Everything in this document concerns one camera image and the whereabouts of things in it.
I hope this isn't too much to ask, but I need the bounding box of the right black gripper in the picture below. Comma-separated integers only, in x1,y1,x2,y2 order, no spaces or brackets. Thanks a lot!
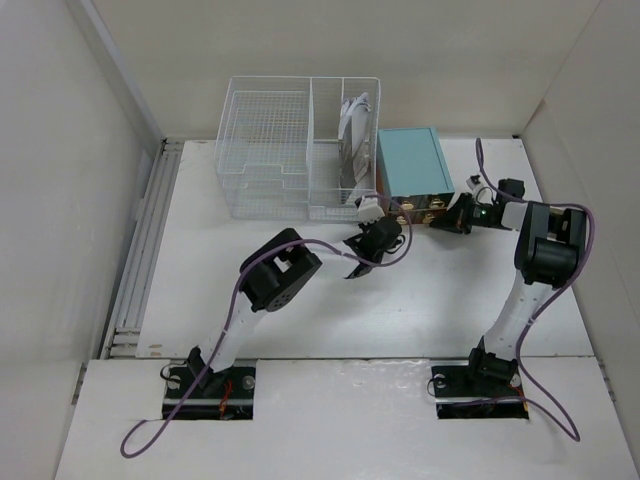
428,191,498,233

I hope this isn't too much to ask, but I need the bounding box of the grey setup guide booklet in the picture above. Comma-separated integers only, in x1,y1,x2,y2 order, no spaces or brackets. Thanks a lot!
337,92,371,204

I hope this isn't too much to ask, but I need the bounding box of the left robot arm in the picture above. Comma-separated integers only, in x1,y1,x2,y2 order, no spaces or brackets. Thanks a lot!
186,217,405,397

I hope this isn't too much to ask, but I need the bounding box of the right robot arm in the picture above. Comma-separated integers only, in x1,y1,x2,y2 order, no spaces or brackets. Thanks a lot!
430,194,589,394

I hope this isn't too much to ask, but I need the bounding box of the teal orange drawer cabinet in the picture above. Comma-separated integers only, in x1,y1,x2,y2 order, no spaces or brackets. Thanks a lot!
376,127,454,225

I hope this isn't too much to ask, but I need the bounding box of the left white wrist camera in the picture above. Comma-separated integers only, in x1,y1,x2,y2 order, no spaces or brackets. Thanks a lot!
355,196,385,225

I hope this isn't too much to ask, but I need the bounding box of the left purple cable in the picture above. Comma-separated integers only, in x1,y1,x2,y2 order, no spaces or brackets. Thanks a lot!
120,193,414,458

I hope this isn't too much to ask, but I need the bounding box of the white wire desk organizer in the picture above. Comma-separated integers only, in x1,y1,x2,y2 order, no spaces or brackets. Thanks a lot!
214,76,381,223

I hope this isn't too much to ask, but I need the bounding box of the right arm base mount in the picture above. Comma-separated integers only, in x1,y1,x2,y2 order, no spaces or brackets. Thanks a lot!
429,347,529,420

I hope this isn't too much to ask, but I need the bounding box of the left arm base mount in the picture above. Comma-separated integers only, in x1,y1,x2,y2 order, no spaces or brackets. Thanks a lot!
160,360,257,421

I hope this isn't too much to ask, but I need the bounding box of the aluminium rail frame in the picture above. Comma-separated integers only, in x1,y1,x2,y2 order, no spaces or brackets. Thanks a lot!
97,138,184,360

